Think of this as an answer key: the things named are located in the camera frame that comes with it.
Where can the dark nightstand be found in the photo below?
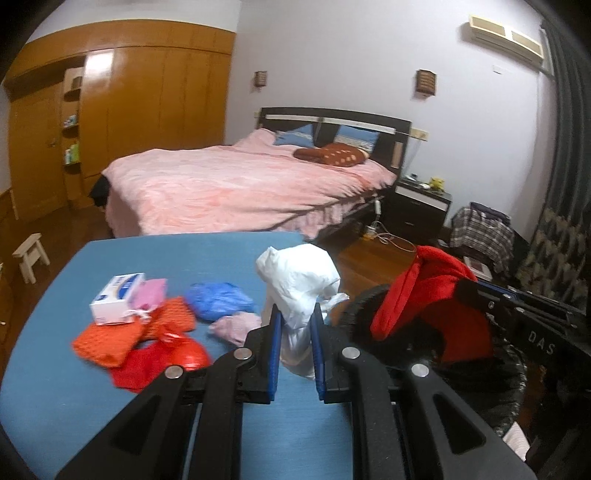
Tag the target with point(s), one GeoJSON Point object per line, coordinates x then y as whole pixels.
{"type": "Point", "coordinates": [415, 210]}

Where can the white wooden stool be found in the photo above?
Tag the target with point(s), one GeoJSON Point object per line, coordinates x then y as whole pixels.
{"type": "Point", "coordinates": [32, 251]}

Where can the brown dotted pillow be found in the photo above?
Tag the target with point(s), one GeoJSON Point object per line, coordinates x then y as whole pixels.
{"type": "Point", "coordinates": [334, 154]}

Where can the beige wall switch panel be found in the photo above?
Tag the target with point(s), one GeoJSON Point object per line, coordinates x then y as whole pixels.
{"type": "Point", "coordinates": [420, 134]}

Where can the pink nonwoven bag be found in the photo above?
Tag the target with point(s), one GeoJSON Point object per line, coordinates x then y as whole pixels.
{"type": "Point", "coordinates": [150, 293]}

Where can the dark wooden bed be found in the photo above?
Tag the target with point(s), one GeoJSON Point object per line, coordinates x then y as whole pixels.
{"type": "Point", "coordinates": [392, 131]}

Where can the blue pillow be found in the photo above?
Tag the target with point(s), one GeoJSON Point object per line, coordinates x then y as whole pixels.
{"type": "Point", "coordinates": [358, 138]}
{"type": "Point", "coordinates": [293, 137]}

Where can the pale pink cloth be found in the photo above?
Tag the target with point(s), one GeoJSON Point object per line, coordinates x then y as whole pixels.
{"type": "Point", "coordinates": [516, 443]}

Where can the large orange foam net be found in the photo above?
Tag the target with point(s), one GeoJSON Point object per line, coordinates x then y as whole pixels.
{"type": "Point", "coordinates": [174, 316]}

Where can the wooden wardrobe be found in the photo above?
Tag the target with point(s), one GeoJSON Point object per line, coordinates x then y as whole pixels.
{"type": "Point", "coordinates": [138, 101]}

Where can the wooden wall lamp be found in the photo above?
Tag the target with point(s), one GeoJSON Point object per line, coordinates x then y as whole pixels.
{"type": "Point", "coordinates": [261, 79]}
{"type": "Point", "coordinates": [425, 83]}

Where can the white and blue box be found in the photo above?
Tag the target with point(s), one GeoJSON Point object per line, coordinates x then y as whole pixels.
{"type": "Point", "coordinates": [115, 300]}

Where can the beige air conditioner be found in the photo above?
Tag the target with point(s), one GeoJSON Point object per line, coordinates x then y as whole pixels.
{"type": "Point", "coordinates": [503, 39]}

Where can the small orange foam net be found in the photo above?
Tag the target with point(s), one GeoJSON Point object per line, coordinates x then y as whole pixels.
{"type": "Point", "coordinates": [106, 344]}

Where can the blue plastic bag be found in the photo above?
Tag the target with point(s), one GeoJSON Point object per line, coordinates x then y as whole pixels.
{"type": "Point", "coordinates": [217, 300]}

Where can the pink blanket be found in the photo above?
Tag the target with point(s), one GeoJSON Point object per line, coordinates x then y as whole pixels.
{"type": "Point", "coordinates": [221, 184]}

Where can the plaid bag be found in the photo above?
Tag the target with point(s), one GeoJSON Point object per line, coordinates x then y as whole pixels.
{"type": "Point", "coordinates": [480, 235]}

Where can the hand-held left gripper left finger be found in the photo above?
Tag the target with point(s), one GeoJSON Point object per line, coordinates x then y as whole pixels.
{"type": "Point", "coordinates": [277, 350]}

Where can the crumpled pale pink bag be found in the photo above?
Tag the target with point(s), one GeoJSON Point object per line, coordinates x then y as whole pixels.
{"type": "Point", "coordinates": [235, 328]}

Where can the red fleece cloth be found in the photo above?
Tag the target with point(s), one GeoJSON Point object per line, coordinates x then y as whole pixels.
{"type": "Point", "coordinates": [415, 295]}

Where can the grey curtain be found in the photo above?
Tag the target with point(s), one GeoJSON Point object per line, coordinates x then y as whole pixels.
{"type": "Point", "coordinates": [570, 161]}

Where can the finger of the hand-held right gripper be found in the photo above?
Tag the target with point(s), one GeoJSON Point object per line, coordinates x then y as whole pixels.
{"type": "Point", "coordinates": [471, 295]}
{"type": "Point", "coordinates": [512, 295]}

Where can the yellow toy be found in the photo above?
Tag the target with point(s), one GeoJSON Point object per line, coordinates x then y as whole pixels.
{"type": "Point", "coordinates": [437, 182]}

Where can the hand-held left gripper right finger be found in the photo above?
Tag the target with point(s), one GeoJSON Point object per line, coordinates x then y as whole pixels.
{"type": "Point", "coordinates": [316, 350]}

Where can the black cloth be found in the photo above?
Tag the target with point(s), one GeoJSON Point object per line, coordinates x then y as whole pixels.
{"type": "Point", "coordinates": [99, 191]}

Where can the white plastic bag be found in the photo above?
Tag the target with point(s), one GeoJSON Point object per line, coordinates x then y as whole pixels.
{"type": "Point", "coordinates": [300, 286]}

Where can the black trash bin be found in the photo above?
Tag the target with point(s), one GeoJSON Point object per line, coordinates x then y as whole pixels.
{"type": "Point", "coordinates": [369, 323]}

